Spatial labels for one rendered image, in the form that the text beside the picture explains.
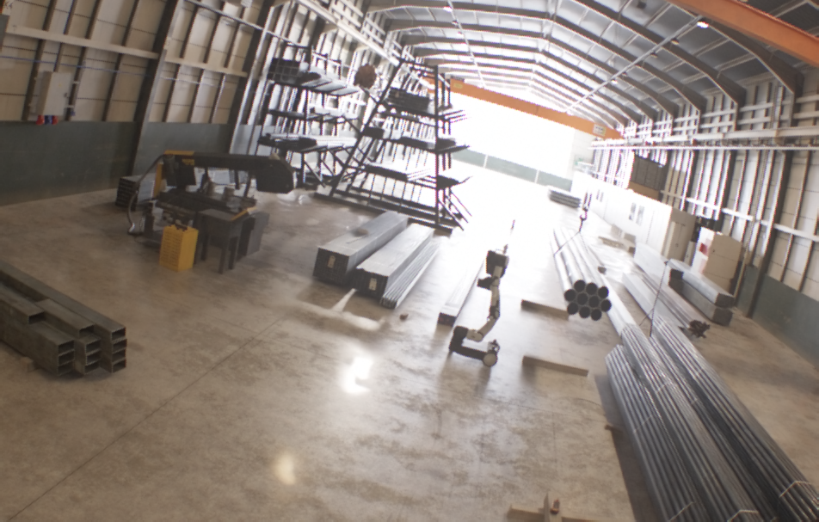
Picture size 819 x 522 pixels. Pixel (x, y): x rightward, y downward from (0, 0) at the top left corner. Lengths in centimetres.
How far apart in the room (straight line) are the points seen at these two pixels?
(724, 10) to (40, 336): 1118
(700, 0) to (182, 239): 930
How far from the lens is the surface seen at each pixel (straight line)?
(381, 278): 1047
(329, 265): 1062
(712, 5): 1175
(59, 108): 1219
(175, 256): 951
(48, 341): 549
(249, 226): 1118
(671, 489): 559
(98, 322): 575
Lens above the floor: 260
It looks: 9 degrees down
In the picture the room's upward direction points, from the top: 14 degrees clockwise
